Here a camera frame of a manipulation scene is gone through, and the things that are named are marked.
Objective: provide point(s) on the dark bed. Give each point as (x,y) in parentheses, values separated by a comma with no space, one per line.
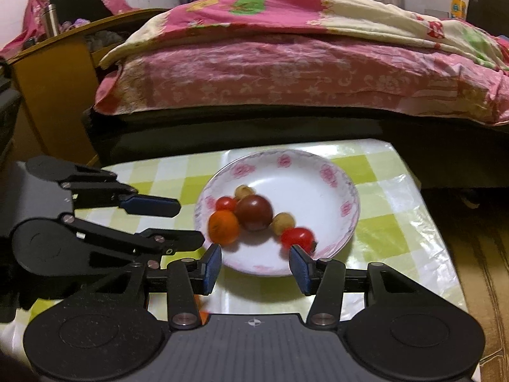
(238,131)

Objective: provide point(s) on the grey cloth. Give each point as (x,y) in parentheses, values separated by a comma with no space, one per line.
(101,39)

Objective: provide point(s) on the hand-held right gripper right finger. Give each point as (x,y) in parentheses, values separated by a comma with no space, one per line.
(300,270)

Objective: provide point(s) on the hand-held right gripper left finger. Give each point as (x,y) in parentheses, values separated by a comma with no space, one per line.
(212,266)

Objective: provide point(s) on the green white checkered tablecloth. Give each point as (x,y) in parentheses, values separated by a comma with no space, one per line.
(397,227)

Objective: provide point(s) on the small red cherry tomato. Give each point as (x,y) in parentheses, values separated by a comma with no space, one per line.
(225,203)

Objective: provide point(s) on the steel thermos bottle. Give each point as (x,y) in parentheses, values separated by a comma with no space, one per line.
(51,20)

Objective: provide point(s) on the dark purple tomato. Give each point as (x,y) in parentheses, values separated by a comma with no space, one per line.
(254,212)

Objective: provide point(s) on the wooden cabinet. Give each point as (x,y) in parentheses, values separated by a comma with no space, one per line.
(51,87)

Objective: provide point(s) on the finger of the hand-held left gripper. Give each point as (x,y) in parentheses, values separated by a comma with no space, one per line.
(151,206)
(175,240)

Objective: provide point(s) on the small brown round fruit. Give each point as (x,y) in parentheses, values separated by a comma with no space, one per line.
(243,191)
(283,223)

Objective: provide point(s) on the pink floral blanket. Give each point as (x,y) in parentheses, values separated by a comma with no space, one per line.
(278,63)

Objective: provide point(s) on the white plate with pink flowers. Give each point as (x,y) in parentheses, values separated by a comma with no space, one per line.
(310,195)

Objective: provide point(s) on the white paper scrap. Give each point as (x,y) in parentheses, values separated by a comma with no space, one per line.
(471,203)

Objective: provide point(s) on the yellow container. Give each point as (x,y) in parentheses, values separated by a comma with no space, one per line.
(458,8)

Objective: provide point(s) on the purple cloth item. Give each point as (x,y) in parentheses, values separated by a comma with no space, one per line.
(75,24)

